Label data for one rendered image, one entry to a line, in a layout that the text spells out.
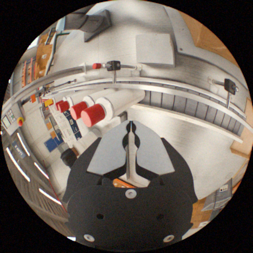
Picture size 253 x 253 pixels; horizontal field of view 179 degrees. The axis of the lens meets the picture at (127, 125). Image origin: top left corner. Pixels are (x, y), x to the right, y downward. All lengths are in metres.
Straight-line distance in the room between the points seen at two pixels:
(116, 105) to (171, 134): 0.28
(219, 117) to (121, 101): 0.30
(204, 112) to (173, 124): 0.15
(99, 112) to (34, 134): 8.13
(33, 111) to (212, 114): 8.12
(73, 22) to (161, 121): 0.62
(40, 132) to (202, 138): 8.30
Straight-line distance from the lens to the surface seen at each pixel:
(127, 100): 0.20
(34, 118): 8.07
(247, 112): 0.50
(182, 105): 0.28
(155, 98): 0.29
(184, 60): 0.33
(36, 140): 8.31
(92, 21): 0.55
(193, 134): 0.39
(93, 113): 0.15
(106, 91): 0.24
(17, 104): 0.55
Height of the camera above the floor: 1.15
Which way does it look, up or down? 45 degrees down
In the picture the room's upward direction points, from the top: 132 degrees counter-clockwise
